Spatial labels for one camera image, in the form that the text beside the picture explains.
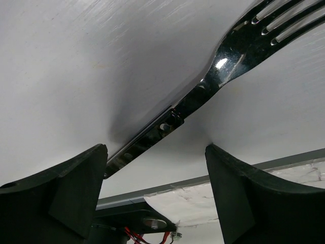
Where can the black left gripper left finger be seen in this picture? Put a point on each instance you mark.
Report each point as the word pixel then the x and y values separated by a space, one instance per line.
pixel 56 205

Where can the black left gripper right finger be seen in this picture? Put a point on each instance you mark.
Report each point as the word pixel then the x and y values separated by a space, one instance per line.
pixel 254 206

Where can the silver fork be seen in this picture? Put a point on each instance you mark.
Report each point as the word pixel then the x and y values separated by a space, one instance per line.
pixel 261 31

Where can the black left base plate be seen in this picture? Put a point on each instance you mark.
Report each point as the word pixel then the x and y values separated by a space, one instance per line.
pixel 131 222

